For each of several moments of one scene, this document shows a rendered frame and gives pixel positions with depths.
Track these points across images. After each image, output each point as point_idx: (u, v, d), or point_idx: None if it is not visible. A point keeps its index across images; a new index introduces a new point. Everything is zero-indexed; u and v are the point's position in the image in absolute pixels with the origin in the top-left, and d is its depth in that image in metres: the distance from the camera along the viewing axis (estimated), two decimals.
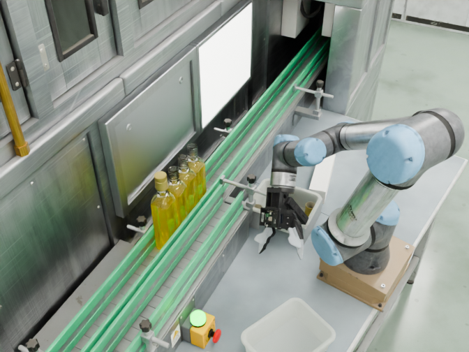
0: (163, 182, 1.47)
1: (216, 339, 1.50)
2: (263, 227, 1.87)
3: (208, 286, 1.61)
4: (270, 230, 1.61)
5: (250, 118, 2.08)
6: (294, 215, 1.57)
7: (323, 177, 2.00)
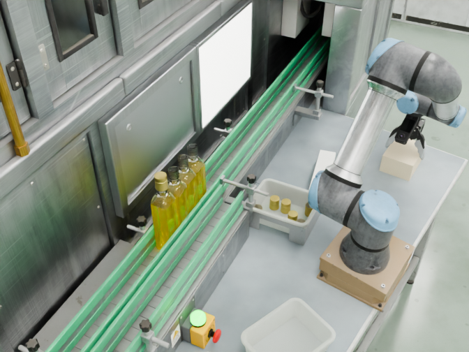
0: (163, 182, 1.47)
1: (216, 339, 1.50)
2: (263, 227, 1.87)
3: (208, 286, 1.61)
4: (417, 141, 2.06)
5: (250, 118, 2.08)
6: (400, 125, 2.06)
7: None
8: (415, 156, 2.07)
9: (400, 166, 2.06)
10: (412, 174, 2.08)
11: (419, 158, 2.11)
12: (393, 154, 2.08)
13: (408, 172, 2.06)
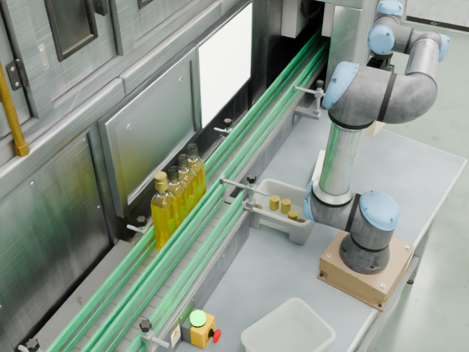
0: (163, 182, 1.47)
1: (216, 339, 1.50)
2: (263, 227, 1.87)
3: (208, 286, 1.61)
4: None
5: (250, 118, 2.08)
6: None
7: None
8: None
9: None
10: (377, 129, 1.79)
11: None
12: None
13: (372, 127, 1.77)
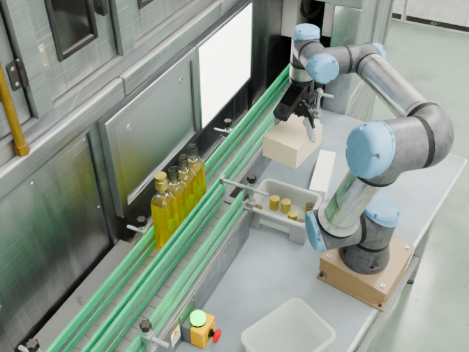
0: (163, 182, 1.47)
1: (216, 339, 1.50)
2: (263, 227, 1.87)
3: (208, 286, 1.61)
4: (307, 119, 1.65)
5: (250, 118, 2.08)
6: None
7: (323, 177, 2.00)
8: (304, 138, 1.66)
9: (284, 150, 1.65)
10: (300, 160, 1.67)
11: (312, 141, 1.69)
12: (277, 135, 1.67)
13: (294, 158, 1.64)
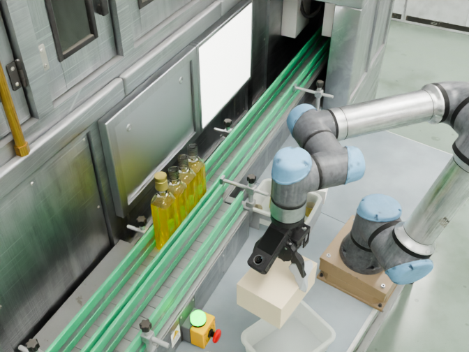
0: (163, 182, 1.47)
1: (216, 339, 1.50)
2: (263, 227, 1.87)
3: (208, 286, 1.61)
4: None
5: (250, 118, 2.08)
6: None
7: None
8: (292, 288, 1.23)
9: (264, 305, 1.22)
10: (286, 316, 1.24)
11: None
12: (255, 283, 1.24)
13: (277, 317, 1.21)
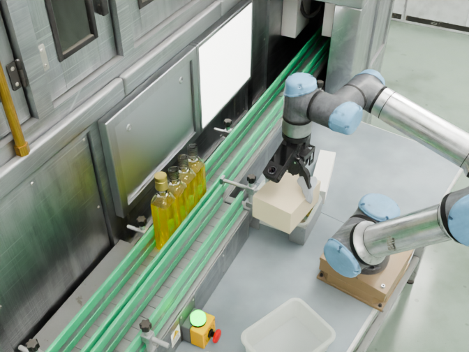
0: (163, 182, 1.47)
1: (216, 339, 1.50)
2: (263, 227, 1.87)
3: (208, 286, 1.61)
4: (302, 177, 1.44)
5: (250, 118, 2.08)
6: None
7: (323, 177, 2.00)
8: (299, 199, 1.45)
9: (276, 213, 1.44)
10: (294, 223, 1.46)
11: None
12: (268, 195, 1.46)
13: (287, 223, 1.44)
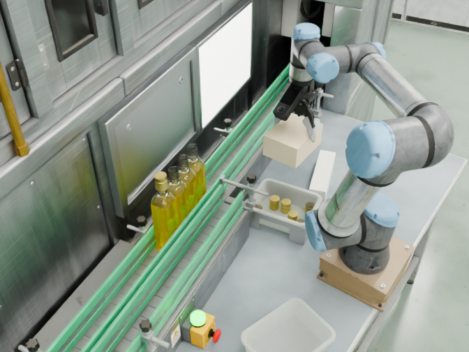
0: (163, 182, 1.47)
1: (216, 339, 1.50)
2: (263, 227, 1.87)
3: (208, 286, 1.61)
4: (307, 118, 1.65)
5: (250, 118, 2.08)
6: None
7: (323, 177, 2.00)
8: (304, 137, 1.66)
9: (284, 149, 1.65)
10: (300, 159, 1.67)
11: (312, 140, 1.69)
12: (277, 135, 1.67)
13: (294, 158, 1.64)
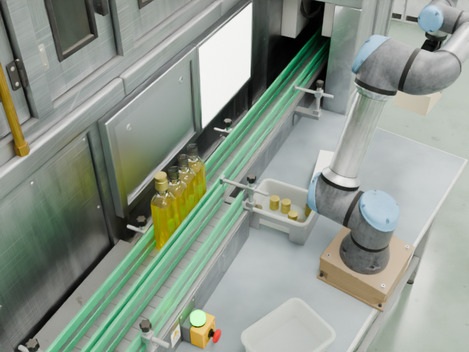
0: (163, 182, 1.47)
1: (216, 339, 1.50)
2: (263, 227, 1.87)
3: (208, 286, 1.61)
4: None
5: (250, 118, 2.08)
6: None
7: None
8: None
9: (417, 98, 1.87)
10: (429, 108, 1.89)
11: (438, 91, 1.91)
12: None
13: (426, 105, 1.86)
